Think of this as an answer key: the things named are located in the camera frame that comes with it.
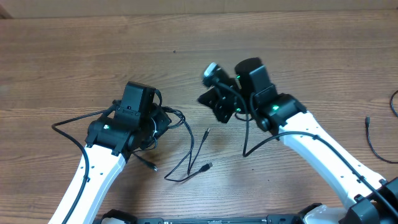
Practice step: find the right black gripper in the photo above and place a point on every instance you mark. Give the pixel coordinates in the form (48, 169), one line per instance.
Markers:
(211, 100)

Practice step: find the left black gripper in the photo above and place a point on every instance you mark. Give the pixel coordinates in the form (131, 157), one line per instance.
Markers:
(163, 120)

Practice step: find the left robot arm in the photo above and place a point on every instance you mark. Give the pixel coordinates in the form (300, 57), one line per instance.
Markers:
(134, 122)

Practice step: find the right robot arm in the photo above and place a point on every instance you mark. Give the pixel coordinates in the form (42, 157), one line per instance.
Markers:
(366, 196)

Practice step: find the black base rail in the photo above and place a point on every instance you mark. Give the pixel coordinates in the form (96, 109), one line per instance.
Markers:
(117, 216)

